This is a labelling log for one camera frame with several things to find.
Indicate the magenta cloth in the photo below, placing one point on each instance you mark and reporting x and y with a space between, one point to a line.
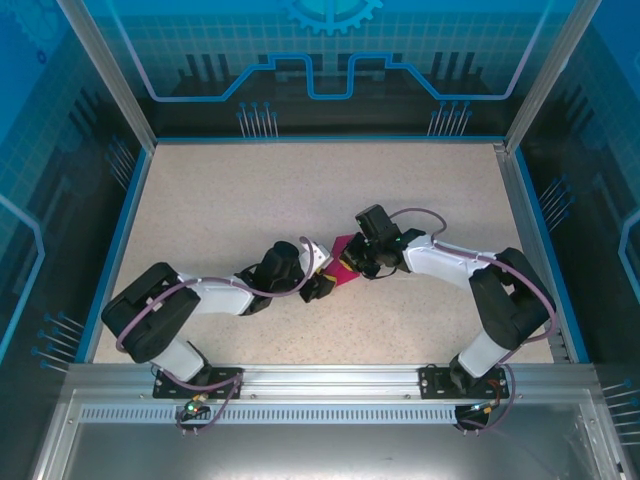
345 279

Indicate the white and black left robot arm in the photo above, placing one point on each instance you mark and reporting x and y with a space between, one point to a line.
220 297

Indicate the aluminium mounting rail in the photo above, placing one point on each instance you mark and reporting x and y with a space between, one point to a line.
330 382

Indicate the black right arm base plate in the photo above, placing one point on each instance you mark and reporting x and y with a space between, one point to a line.
430 382

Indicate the steel sheet panel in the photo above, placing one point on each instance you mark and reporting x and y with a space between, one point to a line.
325 450

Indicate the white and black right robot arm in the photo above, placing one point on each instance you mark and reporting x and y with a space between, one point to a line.
435 257

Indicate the aluminium frame post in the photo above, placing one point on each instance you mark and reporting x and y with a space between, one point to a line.
550 75
115 75

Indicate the blue table edge strip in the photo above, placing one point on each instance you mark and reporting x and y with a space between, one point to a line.
325 138
549 250
120 252

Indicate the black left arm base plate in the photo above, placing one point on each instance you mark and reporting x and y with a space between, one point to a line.
165 385

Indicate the aluminium side rail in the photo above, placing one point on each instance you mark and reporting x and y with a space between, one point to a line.
530 250

